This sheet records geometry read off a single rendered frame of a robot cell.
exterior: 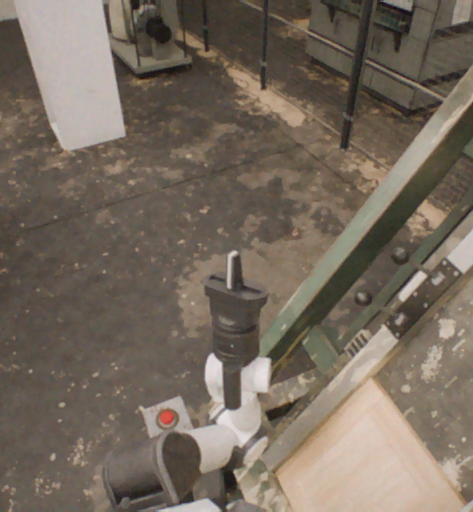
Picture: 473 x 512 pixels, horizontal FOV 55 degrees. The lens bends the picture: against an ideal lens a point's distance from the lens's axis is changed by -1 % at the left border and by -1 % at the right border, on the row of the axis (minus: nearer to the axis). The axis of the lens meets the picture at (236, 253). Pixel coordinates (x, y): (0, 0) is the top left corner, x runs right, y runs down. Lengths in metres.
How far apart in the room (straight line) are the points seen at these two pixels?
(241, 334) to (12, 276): 2.65
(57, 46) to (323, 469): 3.66
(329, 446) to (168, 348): 1.60
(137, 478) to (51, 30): 3.64
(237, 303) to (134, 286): 2.26
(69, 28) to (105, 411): 2.92
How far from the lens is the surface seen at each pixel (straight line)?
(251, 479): 1.40
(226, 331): 0.82
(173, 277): 3.02
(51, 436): 2.55
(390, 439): 1.13
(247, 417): 1.04
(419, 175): 1.14
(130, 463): 0.91
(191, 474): 0.92
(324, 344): 1.29
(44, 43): 4.15
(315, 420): 1.22
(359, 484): 1.20
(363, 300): 0.99
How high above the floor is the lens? 2.17
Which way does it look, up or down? 43 degrees down
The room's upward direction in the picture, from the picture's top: straight up
